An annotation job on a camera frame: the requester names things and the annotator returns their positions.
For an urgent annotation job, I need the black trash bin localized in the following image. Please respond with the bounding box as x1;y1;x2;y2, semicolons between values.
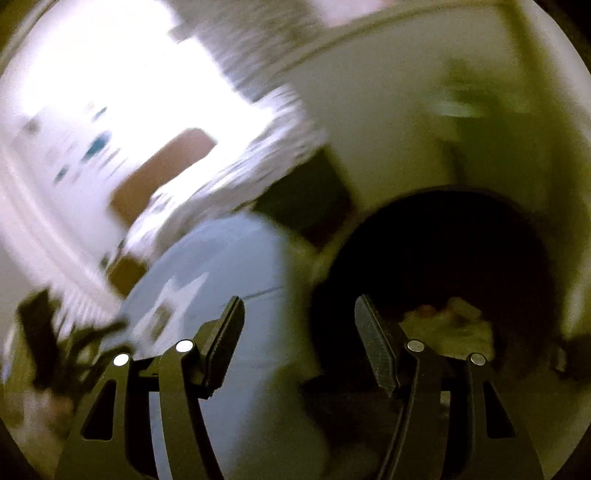
309;185;573;384

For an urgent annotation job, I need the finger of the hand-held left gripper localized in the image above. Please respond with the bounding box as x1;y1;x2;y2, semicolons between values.
60;318;132;370

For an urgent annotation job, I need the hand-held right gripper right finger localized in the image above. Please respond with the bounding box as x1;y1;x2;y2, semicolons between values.
355;294;546;480

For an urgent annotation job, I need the crumpled white blanket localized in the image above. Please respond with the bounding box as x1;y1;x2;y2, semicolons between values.
102;88;328;278

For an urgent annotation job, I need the grey patterned cloth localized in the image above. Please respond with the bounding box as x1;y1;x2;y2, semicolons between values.
171;0;324;107

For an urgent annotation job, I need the white tissue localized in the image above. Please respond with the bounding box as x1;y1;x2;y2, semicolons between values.
434;298;499;361

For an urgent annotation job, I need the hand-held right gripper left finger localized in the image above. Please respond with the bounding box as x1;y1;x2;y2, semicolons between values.
55;295;245;480

